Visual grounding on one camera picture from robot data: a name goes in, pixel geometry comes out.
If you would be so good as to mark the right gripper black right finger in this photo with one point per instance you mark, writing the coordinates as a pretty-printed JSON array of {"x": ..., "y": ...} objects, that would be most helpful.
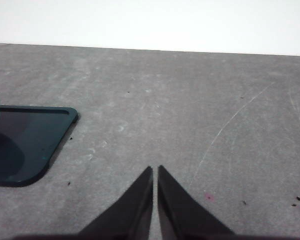
[{"x": 182, "y": 215}]

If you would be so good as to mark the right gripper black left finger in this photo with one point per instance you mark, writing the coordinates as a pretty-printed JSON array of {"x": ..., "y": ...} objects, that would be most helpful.
[{"x": 130, "y": 210}]

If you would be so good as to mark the black rectangular tray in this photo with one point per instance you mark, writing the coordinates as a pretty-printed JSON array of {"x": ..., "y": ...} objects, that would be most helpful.
[{"x": 40, "y": 135}]

